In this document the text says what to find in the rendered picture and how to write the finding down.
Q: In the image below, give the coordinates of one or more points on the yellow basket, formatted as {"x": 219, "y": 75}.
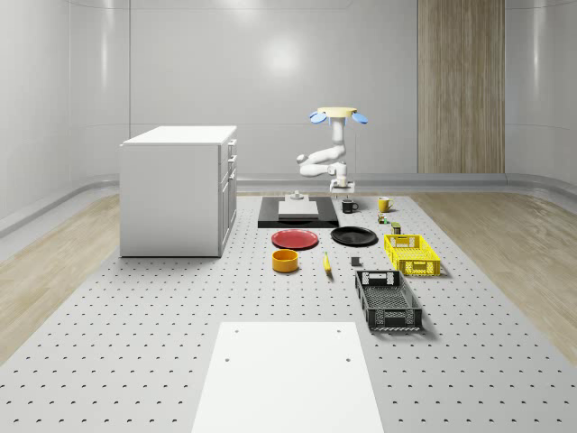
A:
{"x": 417, "y": 266}

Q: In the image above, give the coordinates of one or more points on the flat-sided can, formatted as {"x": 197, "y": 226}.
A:
{"x": 396, "y": 227}

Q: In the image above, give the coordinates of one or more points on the black plate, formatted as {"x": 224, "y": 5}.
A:
{"x": 354, "y": 236}

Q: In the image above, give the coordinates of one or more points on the black stove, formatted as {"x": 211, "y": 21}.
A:
{"x": 270, "y": 212}

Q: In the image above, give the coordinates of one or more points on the banana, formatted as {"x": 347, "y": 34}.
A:
{"x": 327, "y": 264}

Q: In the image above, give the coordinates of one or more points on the yellow bowl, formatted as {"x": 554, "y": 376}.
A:
{"x": 285, "y": 262}

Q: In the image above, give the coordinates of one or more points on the grey cube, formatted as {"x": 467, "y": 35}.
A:
{"x": 356, "y": 261}

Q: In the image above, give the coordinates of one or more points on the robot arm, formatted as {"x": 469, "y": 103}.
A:
{"x": 331, "y": 153}

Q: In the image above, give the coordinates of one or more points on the red plate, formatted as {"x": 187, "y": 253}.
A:
{"x": 295, "y": 239}

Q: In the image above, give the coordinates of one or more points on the puzzle cube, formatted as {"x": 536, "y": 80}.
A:
{"x": 383, "y": 219}

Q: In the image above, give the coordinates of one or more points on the black mug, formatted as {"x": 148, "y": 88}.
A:
{"x": 347, "y": 206}

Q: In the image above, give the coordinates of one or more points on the dark grey basket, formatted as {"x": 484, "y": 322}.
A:
{"x": 394, "y": 315}

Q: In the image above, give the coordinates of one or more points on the white cabinet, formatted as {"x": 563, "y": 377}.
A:
{"x": 171, "y": 198}

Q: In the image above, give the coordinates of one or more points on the yellow mug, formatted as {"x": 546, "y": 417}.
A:
{"x": 384, "y": 205}

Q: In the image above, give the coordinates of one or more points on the drone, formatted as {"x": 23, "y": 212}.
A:
{"x": 337, "y": 111}

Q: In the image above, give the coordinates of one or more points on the white board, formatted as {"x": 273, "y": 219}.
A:
{"x": 288, "y": 383}

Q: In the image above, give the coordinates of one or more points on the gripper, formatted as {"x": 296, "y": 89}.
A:
{"x": 342, "y": 185}

